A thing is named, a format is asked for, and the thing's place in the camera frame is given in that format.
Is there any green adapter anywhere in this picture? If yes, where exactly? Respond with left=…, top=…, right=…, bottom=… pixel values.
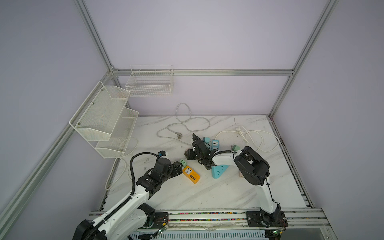
left=179, top=159, right=187, bottom=168
left=232, top=145, right=241, bottom=152

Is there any teal adapter black strip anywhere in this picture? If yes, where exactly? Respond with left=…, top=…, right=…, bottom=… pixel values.
left=203, top=137, right=211, bottom=144

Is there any blue power strip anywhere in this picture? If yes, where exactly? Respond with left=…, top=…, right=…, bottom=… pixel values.
left=211, top=140, right=220, bottom=151

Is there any teal triangular power strip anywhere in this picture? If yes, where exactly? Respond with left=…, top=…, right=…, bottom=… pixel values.
left=211, top=165, right=229, bottom=179

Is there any orange power strip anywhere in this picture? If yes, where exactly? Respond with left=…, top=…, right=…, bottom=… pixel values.
left=183, top=166, right=200, bottom=184

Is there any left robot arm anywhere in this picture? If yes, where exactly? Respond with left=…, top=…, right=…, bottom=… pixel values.
left=73, top=151, right=183, bottom=240

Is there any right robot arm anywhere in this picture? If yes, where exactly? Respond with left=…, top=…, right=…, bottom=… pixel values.
left=185, top=134, right=288, bottom=229

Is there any white mesh lower shelf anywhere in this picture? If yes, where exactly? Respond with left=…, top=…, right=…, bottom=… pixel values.
left=96, top=108, right=139, bottom=159

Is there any white mesh shelf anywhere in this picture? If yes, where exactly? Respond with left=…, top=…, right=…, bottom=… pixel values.
left=96, top=108, right=139, bottom=159
left=69, top=82, right=130, bottom=142

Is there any white mesh upper shelf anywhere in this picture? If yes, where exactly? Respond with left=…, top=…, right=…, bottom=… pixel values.
left=69, top=82, right=130, bottom=142

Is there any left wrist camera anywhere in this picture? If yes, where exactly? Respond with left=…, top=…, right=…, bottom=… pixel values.
left=158, top=151, right=167, bottom=158

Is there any grey cable with plug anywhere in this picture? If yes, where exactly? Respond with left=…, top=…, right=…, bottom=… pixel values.
left=155, top=102, right=211, bottom=146

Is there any white cable of orange strip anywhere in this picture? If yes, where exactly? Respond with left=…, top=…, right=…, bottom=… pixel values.
left=104, top=137, right=139, bottom=193

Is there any white cable of blue strip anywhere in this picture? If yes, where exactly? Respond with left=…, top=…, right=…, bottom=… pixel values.
left=214, top=125, right=280, bottom=153

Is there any white wire basket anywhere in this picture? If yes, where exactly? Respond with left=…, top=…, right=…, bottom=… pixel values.
left=126, top=65, right=174, bottom=97

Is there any aluminium front rail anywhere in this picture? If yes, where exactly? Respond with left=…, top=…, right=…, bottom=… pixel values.
left=86, top=205, right=331, bottom=233

